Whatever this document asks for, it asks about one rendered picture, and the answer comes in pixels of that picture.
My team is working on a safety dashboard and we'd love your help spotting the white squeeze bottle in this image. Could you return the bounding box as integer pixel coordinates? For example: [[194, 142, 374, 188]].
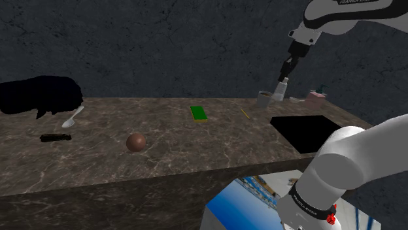
[[272, 77, 290, 103]]

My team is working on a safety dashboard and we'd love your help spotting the pink soap dispenser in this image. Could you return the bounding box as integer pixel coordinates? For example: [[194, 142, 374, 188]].
[[303, 84, 330, 111]]

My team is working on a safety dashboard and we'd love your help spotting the grey cup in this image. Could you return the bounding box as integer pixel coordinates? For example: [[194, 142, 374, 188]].
[[256, 90, 274, 108]]

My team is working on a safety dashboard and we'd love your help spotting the green and yellow sponge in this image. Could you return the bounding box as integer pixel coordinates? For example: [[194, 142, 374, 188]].
[[190, 105, 209, 123]]

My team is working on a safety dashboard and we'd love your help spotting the blue and white robot stand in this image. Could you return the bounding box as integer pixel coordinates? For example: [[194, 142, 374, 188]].
[[199, 170, 382, 230]]

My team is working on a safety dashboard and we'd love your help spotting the brown ball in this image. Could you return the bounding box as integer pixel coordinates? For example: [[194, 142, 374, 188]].
[[126, 133, 147, 153]]

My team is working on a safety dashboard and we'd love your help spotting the white spoon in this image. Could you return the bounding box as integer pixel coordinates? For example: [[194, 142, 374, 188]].
[[61, 105, 85, 129]]

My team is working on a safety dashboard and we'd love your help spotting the dark oblong bar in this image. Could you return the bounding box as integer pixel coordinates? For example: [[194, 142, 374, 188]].
[[39, 133, 73, 143]]

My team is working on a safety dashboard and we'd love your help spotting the large black irregular object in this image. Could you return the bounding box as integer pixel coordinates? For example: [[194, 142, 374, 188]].
[[0, 75, 84, 120]]

